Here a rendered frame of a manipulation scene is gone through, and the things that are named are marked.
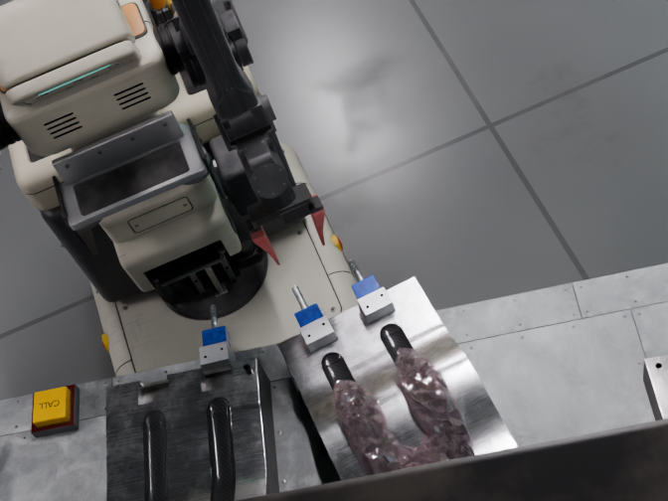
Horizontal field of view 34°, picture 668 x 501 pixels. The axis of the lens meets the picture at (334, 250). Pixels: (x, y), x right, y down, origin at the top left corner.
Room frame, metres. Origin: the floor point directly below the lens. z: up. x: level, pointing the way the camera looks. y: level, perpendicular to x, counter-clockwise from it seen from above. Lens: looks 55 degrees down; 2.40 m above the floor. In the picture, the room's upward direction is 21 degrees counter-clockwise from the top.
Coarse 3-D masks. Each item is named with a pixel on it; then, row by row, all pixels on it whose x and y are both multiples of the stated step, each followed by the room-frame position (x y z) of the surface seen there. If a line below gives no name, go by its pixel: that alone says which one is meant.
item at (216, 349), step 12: (216, 312) 1.08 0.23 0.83; (216, 324) 1.06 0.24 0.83; (204, 336) 1.04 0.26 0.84; (216, 336) 1.03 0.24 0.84; (228, 336) 1.03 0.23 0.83; (204, 348) 1.00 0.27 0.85; (216, 348) 1.00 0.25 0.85; (228, 348) 0.99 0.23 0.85; (204, 360) 0.98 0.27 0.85; (216, 360) 0.97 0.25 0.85; (228, 360) 0.97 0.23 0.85
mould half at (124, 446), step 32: (128, 384) 0.97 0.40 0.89; (192, 384) 0.92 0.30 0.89; (256, 384) 0.88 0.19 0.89; (128, 416) 0.91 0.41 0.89; (192, 416) 0.87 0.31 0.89; (256, 416) 0.83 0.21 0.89; (128, 448) 0.86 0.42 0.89; (192, 448) 0.81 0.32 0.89; (256, 448) 0.77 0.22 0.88; (128, 480) 0.80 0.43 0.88; (192, 480) 0.76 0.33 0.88; (256, 480) 0.72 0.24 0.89
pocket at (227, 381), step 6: (204, 372) 0.94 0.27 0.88; (210, 372) 0.94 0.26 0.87; (216, 372) 0.94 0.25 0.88; (222, 372) 0.94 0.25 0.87; (228, 372) 0.93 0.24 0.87; (204, 378) 0.94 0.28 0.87; (210, 378) 0.94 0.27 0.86; (216, 378) 0.93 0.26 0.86; (222, 378) 0.93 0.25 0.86; (228, 378) 0.93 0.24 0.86; (204, 384) 0.93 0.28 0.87; (210, 384) 0.93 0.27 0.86; (216, 384) 0.92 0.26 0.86; (222, 384) 0.92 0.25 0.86; (228, 384) 0.92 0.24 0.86; (204, 390) 0.91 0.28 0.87; (210, 390) 0.92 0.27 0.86
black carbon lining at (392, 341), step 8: (384, 328) 0.91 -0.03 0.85; (392, 328) 0.91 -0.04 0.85; (400, 328) 0.90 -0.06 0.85; (384, 336) 0.90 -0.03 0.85; (392, 336) 0.90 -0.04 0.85; (400, 336) 0.89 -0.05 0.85; (384, 344) 0.88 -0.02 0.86; (392, 344) 0.88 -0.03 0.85; (400, 344) 0.88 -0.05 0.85; (408, 344) 0.87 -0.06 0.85; (392, 352) 0.87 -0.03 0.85; (328, 360) 0.90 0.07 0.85; (336, 360) 0.89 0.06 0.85; (344, 360) 0.88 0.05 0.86; (328, 368) 0.88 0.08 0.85; (336, 368) 0.88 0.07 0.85; (344, 368) 0.87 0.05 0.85; (328, 376) 0.87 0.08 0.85; (336, 376) 0.86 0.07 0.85; (344, 376) 0.86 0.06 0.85; (352, 376) 0.85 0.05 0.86
